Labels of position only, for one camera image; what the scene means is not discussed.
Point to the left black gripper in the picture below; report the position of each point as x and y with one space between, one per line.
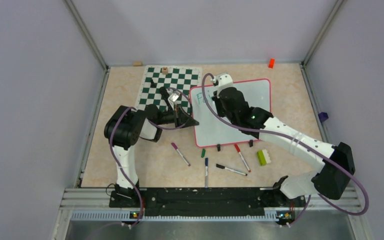
180 116

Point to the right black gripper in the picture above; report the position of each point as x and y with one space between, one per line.
217 101

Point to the pink framed whiteboard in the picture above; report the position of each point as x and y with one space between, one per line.
214 130

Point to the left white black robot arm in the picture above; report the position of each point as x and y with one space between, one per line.
123 130

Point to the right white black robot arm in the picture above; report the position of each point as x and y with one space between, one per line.
332 165

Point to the right whiteboard stand foot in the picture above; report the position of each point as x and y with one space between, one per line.
251 143

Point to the black microphone grey head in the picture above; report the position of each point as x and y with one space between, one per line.
164 95

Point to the purple cap marker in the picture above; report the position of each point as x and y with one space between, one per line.
180 154

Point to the green white chess mat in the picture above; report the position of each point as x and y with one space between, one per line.
182 78

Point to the black chess piece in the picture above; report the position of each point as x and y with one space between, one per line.
153 84

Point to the red cap marker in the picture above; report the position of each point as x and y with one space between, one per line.
242 157

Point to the brown chess piece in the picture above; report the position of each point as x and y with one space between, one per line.
164 70

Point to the blue cap marker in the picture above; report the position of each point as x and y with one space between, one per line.
206 177

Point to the orange block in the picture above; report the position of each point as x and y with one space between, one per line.
271 63

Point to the lime green lego brick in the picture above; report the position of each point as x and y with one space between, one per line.
263 157

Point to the black cap marker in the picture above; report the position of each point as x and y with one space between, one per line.
230 169

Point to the wooden cork piece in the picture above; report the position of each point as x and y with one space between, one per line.
137 64

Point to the purple block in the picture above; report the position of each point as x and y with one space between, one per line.
323 116

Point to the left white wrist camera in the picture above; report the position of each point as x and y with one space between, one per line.
173 97

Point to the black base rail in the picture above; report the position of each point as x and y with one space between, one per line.
204 202

